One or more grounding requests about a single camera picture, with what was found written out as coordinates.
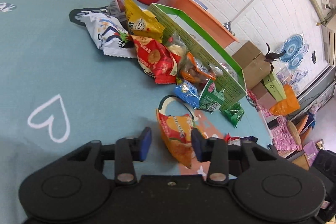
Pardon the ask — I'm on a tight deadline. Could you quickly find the blue paper fan decoration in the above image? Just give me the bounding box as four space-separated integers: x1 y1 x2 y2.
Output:
277 34 309 71

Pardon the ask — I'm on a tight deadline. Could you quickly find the orange chips bag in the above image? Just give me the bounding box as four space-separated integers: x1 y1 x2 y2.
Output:
155 109 196 169

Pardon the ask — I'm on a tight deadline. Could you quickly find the dark green snack packet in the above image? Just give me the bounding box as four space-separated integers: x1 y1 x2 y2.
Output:
221 102 245 127

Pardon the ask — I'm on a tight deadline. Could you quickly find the large brown cardboard box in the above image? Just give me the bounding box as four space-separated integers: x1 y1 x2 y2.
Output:
232 41 271 90

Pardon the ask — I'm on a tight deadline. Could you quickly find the blue snack packet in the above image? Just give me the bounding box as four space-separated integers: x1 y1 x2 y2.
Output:
173 80 199 109

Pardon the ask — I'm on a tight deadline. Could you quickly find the yellow snack bag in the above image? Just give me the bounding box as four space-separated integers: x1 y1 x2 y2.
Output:
124 0 165 43

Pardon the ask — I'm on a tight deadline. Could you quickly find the red cracker snack bag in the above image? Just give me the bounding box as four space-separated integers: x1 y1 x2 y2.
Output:
131 35 178 84

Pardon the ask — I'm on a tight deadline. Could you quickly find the orange plastic basket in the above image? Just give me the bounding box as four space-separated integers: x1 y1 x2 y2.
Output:
168 0 238 48

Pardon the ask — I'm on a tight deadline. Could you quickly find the dark red date packet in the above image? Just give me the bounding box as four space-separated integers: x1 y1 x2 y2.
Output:
107 0 126 22

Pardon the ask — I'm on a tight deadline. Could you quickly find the green cardboard snack box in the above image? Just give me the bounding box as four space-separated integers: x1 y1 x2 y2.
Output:
148 3 247 109

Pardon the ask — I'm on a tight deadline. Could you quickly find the small brown cardboard box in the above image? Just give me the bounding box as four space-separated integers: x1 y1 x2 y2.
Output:
252 83 277 110

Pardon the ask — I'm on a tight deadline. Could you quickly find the green small box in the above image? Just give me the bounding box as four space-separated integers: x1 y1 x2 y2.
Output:
262 72 286 102

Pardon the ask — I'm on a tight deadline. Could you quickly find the white cartoon snack bag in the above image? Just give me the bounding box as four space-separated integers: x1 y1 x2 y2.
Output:
80 13 137 59

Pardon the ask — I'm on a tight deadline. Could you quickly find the orange plastic bag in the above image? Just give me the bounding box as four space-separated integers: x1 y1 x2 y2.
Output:
269 84 300 116

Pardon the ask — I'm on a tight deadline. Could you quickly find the orange clear bun packet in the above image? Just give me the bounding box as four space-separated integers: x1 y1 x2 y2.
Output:
179 52 216 84

